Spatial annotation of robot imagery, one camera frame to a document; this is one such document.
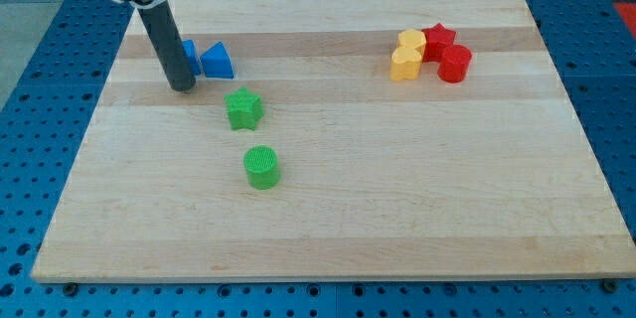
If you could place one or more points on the wooden board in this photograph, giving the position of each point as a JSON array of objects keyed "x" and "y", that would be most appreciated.
[{"x": 490, "y": 178}]

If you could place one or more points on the yellow hexagon block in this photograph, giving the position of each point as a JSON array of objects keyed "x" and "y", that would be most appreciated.
[{"x": 412, "y": 38}]

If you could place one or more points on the blue cube block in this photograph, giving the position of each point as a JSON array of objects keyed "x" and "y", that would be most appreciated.
[{"x": 191, "y": 55}]

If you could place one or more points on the green cylinder block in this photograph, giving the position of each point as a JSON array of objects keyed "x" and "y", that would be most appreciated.
[{"x": 261, "y": 166}]

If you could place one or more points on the blue triangle block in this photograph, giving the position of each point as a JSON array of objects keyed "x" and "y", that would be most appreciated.
[{"x": 216, "y": 62}]

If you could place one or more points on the green star block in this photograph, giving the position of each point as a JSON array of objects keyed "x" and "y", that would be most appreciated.
[{"x": 244, "y": 109}]

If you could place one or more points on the red cylinder block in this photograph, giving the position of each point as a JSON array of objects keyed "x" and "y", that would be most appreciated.
[{"x": 454, "y": 63}]

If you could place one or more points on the yellow heart block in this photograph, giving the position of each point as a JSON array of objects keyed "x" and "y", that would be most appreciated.
[{"x": 405, "y": 64}]

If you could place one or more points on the red star block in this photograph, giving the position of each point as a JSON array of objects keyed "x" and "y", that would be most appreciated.
[{"x": 438, "y": 37}]

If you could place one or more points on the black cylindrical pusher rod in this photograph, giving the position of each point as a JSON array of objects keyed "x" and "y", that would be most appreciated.
[{"x": 165, "y": 38}]

